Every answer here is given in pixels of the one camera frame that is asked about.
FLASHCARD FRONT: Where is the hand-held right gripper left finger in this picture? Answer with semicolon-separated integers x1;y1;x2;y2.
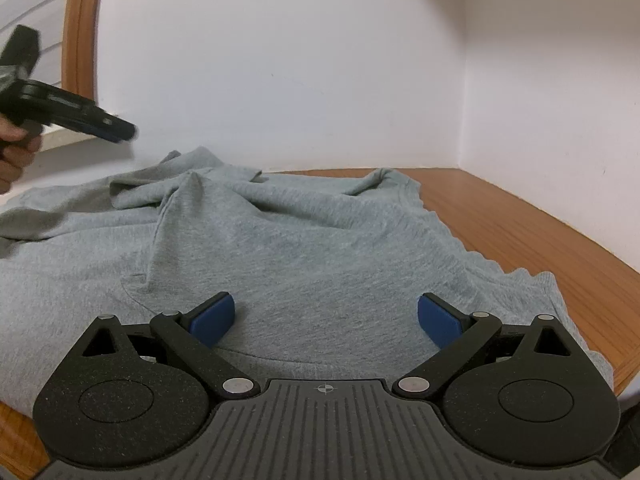
82;291;261;401

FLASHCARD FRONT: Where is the wooden window frame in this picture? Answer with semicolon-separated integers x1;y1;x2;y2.
61;0;107;113

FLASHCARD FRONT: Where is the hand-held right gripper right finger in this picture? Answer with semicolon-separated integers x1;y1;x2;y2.
392;291;573;401

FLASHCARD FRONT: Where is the grey sweatshirt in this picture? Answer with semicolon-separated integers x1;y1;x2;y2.
0;146;615;411

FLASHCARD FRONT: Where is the person's left hand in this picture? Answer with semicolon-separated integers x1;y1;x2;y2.
0;115;44;196

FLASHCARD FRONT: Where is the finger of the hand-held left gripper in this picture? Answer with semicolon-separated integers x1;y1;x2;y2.
92;105;138;144

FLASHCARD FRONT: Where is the beige window sill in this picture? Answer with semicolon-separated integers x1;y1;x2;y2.
35;126;108;153

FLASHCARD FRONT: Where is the white window blind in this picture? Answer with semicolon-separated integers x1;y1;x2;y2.
0;0;76;91

